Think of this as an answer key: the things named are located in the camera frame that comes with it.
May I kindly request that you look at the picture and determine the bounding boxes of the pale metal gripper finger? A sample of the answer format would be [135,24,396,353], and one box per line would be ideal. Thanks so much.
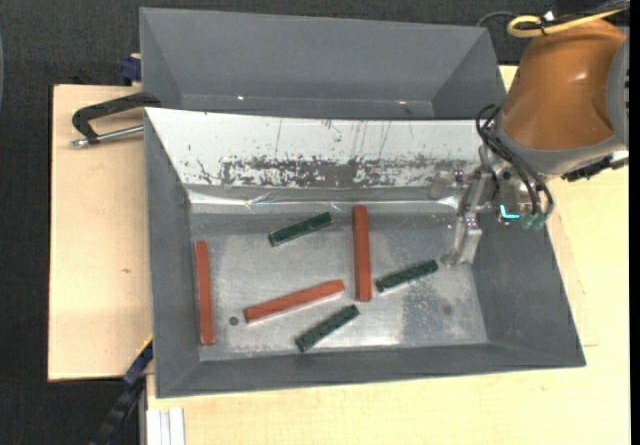
[427,167,467,200]
[438,215,483,268]

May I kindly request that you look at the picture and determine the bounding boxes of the dark green flat block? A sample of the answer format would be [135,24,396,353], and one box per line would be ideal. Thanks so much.
[267,210,335,248]
[374,259,440,294]
[293,303,362,354]

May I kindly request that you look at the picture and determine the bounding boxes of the red-brown flat block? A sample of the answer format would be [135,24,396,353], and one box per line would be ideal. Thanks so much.
[351,204,374,304]
[193,239,217,347]
[242,278,347,326]

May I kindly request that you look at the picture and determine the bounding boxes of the grey metal bin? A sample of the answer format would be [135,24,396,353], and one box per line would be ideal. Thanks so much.
[138,6,587,399]

